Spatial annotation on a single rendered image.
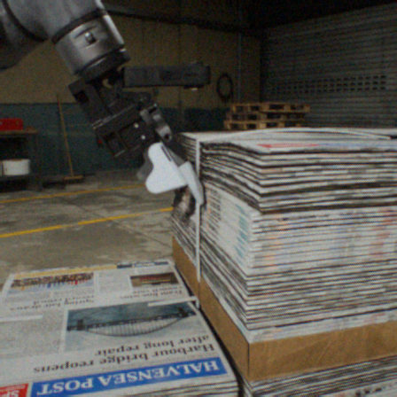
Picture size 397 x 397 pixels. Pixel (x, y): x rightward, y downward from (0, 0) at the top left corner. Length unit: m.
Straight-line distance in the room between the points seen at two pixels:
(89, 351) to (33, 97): 6.82
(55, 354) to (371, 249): 0.36
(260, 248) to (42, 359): 0.27
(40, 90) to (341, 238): 6.99
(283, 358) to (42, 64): 7.06
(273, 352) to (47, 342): 0.27
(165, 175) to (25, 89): 6.75
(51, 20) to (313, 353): 0.46
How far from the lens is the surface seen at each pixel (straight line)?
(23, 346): 0.55
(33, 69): 7.29
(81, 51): 0.52
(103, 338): 0.54
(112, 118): 0.51
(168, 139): 0.51
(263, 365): 0.44
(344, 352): 0.47
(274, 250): 0.40
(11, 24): 0.56
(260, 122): 6.82
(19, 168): 6.52
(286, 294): 0.42
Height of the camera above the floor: 1.09
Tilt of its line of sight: 11 degrees down
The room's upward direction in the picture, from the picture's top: straight up
